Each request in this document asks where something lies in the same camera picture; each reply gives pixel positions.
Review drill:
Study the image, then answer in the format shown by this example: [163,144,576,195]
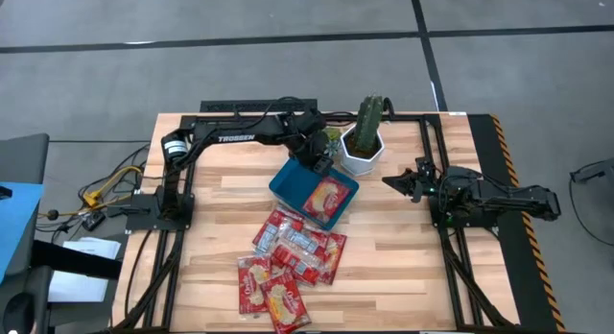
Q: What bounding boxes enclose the black hazard-striped mat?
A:
[467,113,568,333]

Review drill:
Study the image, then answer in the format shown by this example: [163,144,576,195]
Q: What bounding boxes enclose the tall green cactus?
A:
[353,94,385,154]

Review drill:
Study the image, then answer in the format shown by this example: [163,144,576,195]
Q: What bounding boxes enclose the black floor cable bundle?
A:
[37,144,151,229]

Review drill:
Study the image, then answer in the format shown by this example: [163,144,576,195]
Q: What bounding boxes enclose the thin black floor cable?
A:
[568,179,614,248]

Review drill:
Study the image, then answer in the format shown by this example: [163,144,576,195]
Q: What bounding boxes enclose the white hexagonal plant pot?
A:
[339,125,387,177]

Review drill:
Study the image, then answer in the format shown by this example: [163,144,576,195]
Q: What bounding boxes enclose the blue board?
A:
[0,181,45,283]

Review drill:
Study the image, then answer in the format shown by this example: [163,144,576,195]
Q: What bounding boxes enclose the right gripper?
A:
[382,156,442,204]

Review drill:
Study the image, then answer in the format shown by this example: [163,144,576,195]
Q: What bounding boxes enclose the black aluminium table frame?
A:
[112,111,519,333]

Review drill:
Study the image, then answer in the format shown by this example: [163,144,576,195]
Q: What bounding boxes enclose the black power adapter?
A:
[82,212,106,232]

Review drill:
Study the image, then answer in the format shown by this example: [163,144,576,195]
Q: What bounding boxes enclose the yellow cable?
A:
[82,164,145,209]

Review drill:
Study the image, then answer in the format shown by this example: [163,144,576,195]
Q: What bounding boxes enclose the blue plastic basket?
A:
[268,156,361,231]

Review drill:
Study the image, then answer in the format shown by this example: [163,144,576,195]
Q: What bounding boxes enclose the black cable along table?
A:
[123,229,154,322]

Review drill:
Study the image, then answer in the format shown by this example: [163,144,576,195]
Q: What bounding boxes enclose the black flat bar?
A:
[31,240,124,280]

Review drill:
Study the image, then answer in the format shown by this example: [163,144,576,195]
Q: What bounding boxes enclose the white paper sheets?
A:
[47,236,122,304]

